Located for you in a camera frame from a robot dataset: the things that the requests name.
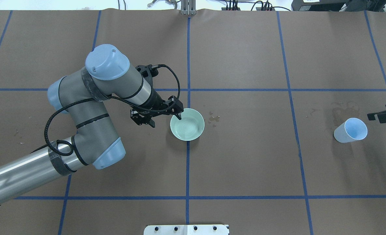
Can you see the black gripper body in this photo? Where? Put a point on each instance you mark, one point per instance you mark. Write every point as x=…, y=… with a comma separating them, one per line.
x=154, y=100

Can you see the light blue plastic cup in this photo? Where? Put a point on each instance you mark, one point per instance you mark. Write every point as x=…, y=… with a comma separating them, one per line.
x=353, y=129

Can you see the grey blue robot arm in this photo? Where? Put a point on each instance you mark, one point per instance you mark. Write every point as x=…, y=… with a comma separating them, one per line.
x=80, y=132

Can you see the black device top right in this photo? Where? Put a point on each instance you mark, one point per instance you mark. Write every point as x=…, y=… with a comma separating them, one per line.
x=338, y=5

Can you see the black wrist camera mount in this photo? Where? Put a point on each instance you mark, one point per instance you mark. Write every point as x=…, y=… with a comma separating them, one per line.
x=148, y=72

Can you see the grey metal camera post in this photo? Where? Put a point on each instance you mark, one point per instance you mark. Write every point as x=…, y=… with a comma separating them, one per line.
x=188, y=7

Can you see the black cables table edge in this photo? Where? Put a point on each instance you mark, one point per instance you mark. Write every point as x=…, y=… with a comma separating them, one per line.
x=250, y=5

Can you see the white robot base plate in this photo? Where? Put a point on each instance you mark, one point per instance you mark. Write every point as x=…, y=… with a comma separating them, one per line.
x=203, y=229

